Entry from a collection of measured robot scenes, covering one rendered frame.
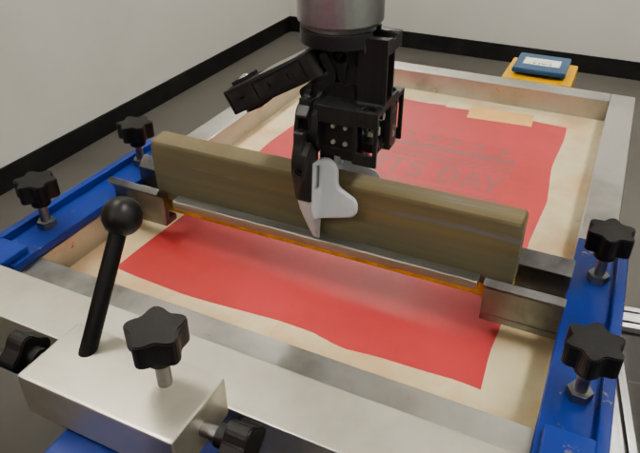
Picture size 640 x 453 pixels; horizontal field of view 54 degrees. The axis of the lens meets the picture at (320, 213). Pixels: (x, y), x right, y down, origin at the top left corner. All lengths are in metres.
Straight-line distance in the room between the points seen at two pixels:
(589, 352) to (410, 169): 0.48
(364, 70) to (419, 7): 3.95
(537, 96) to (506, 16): 3.24
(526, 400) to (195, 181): 0.40
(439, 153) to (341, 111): 0.42
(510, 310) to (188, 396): 0.32
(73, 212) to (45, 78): 2.34
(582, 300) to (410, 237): 0.17
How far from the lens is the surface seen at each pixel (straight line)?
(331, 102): 0.56
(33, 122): 3.07
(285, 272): 0.70
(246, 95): 0.61
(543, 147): 1.02
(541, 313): 0.61
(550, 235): 0.80
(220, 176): 0.68
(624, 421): 1.64
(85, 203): 0.78
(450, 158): 0.95
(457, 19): 4.44
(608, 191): 0.85
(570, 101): 1.14
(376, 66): 0.54
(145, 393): 0.42
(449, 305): 0.67
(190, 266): 0.72
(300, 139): 0.57
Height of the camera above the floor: 1.38
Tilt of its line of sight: 33 degrees down
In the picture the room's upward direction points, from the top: straight up
